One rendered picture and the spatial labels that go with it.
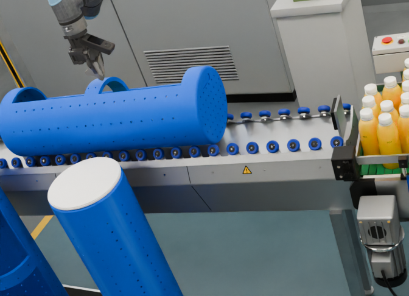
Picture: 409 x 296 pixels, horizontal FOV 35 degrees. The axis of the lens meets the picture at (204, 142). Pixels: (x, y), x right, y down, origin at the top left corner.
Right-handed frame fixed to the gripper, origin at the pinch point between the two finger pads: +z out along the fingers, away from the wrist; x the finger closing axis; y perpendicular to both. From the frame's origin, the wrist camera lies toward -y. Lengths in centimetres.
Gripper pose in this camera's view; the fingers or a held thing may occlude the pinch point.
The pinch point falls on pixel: (103, 77)
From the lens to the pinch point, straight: 245.7
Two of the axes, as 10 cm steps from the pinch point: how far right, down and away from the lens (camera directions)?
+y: -9.1, 0.7, 4.1
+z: 3.0, 7.8, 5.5
